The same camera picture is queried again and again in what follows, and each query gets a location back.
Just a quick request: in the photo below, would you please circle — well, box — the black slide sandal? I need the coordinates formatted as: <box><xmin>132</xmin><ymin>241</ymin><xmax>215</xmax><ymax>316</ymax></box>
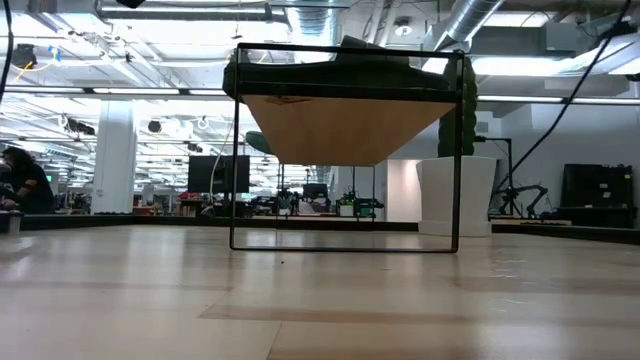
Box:
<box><xmin>222</xmin><ymin>34</ymin><xmax>454</xmax><ymax>94</ymax></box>

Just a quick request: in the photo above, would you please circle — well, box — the black aluminium table frame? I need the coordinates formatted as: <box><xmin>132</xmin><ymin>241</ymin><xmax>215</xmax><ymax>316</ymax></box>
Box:
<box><xmin>0</xmin><ymin>212</ymin><xmax>640</xmax><ymax>246</ymax></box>

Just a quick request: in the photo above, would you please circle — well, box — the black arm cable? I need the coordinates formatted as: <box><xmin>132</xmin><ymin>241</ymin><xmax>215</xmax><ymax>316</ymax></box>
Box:
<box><xmin>0</xmin><ymin>0</ymin><xmax>14</xmax><ymax>104</ymax></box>
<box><xmin>493</xmin><ymin>0</ymin><xmax>633</xmax><ymax>195</ymax></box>

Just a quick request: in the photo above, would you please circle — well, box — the white hanging cable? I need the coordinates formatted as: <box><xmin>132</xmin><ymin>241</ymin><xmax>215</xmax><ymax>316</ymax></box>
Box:
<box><xmin>208</xmin><ymin>124</ymin><xmax>234</xmax><ymax>211</ymax></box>

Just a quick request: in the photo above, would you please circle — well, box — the white plant pot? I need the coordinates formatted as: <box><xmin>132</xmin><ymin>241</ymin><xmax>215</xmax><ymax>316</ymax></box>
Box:
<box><xmin>417</xmin><ymin>155</ymin><xmax>499</xmax><ymax>238</ymax></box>

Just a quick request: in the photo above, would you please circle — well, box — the green black equipment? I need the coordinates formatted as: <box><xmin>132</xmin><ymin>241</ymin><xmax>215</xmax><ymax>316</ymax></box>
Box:
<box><xmin>337</xmin><ymin>196</ymin><xmax>385</xmax><ymax>220</ymax></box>

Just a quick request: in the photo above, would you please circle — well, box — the black background monitor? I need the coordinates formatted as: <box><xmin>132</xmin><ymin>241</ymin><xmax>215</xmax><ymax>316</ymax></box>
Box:
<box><xmin>187</xmin><ymin>154</ymin><xmax>251</xmax><ymax>195</ymax></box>

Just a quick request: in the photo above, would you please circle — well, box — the black frame wooden shelf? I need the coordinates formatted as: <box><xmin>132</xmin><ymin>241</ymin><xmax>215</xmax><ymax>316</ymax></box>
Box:
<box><xmin>228</xmin><ymin>42</ymin><xmax>462</xmax><ymax>254</ymax></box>

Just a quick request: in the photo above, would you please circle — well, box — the person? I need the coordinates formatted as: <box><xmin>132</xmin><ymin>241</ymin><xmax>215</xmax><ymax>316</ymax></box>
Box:
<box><xmin>0</xmin><ymin>145</ymin><xmax>56</xmax><ymax>215</ymax></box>

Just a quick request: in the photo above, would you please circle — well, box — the green cactus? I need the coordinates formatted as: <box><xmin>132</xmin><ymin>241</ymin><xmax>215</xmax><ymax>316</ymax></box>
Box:
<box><xmin>437</xmin><ymin>52</ymin><xmax>479</xmax><ymax>158</ymax></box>

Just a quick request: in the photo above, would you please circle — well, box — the black metal stand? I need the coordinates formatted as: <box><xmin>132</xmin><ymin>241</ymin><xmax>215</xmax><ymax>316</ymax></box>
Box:
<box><xmin>473</xmin><ymin>134</ymin><xmax>515</xmax><ymax>216</ymax></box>

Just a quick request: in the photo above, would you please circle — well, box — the white round column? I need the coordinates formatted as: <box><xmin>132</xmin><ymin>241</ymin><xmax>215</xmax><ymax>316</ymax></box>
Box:
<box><xmin>91</xmin><ymin>99</ymin><xmax>137</xmax><ymax>215</ymax></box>

